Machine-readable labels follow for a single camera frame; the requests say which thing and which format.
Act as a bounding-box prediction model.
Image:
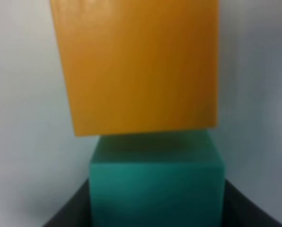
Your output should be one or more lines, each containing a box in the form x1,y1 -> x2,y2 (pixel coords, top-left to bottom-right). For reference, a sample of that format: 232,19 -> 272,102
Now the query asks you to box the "orange block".
51,0 -> 219,136

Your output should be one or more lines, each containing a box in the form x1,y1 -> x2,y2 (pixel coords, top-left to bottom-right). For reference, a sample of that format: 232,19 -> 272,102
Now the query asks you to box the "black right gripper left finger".
44,180 -> 93,227

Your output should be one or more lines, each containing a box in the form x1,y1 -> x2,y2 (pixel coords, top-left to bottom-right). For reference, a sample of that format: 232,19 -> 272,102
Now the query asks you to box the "green block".
89,130 -> 225,227

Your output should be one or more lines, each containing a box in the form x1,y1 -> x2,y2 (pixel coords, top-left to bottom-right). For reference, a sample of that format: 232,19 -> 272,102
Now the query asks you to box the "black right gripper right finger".
222,180 -> 282,227

